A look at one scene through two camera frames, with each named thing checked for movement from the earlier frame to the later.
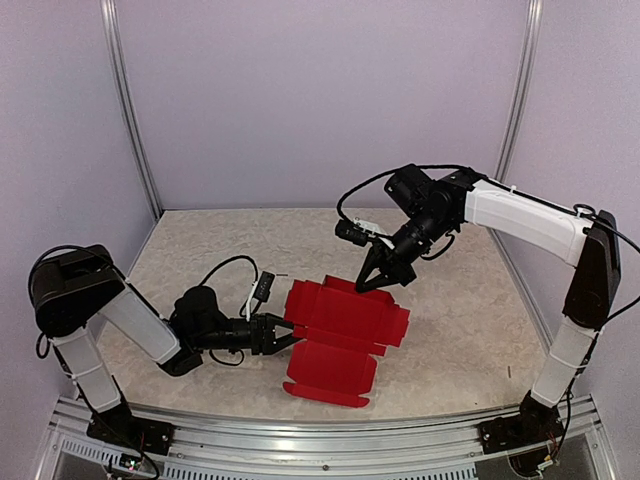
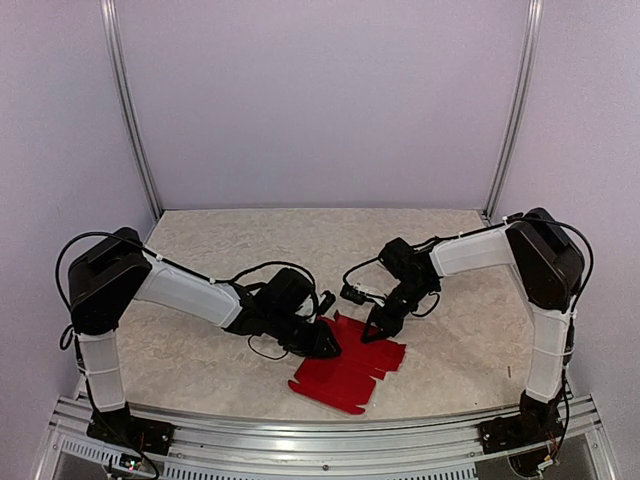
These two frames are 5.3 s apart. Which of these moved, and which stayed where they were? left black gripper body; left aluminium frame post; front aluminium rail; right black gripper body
Moved: right black gripper body; left black gripper body
Stayed: left aluminium frame post; front aluminium rail
